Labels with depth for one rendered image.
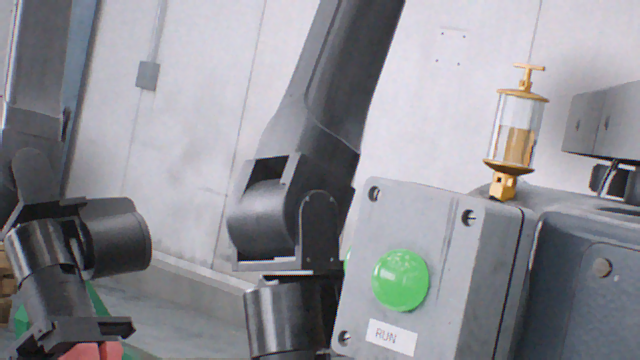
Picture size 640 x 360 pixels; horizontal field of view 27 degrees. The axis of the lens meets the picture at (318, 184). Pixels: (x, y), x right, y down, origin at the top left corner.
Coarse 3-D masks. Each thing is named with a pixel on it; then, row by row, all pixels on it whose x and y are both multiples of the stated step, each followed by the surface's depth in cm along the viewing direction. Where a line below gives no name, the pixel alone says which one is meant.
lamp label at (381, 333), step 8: (376, 320) 64; (376, 328) 64; (384, 328) 63; (392, 328) 63; (368, 336) 64; (376, 336) 64; (384, 336) 63; (392, 336) 63; (400, 336) 63; (408, 336) 62; (416, 336) 62; (384, 344) 63; (392, 344) 63; (400, 344) 63; (408, 344) 62; (400, 352) 63; (408, 352) 62
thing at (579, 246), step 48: (480, 192) 71; (528, 192) 70; (576, 192) 78; (576, 240) 63; (624, 240) 61; (528, 288) 64; (576, 288) 62; (624, 288) 61; (528, 336) 64; (576, 336) 62; (624, 336) 61
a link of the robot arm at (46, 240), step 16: (32, 224) 117; (48, 224) 118; (64, 224) 120; (80, 224) 120; (16, 240) 117; (32, 240) 116; (48, 240) 117; (64, 240) 118; (80, 240) 120; (16, 256) 117; (32, 256) 116; (48, 256) 116; (64, 256) 117; (80, 256) 120; (16, 272) 117; (32, 272) 115; (64, 272) 117
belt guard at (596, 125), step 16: (576, 96) 111; (592, 96) 101; (608, 96) 93; (624, 96) 85; (576, 112) 109; (592, 112) 99; (608, 112) 91; (624, 112) 84; (576, 128) 106; (592, 128) 97; (608, 128) 89; (624, 128) 83; (576, 144) 105; (592, 144) 96; (608, 144) 88; (624, 144) 82; (608, 160) 121; (624, 160) 122
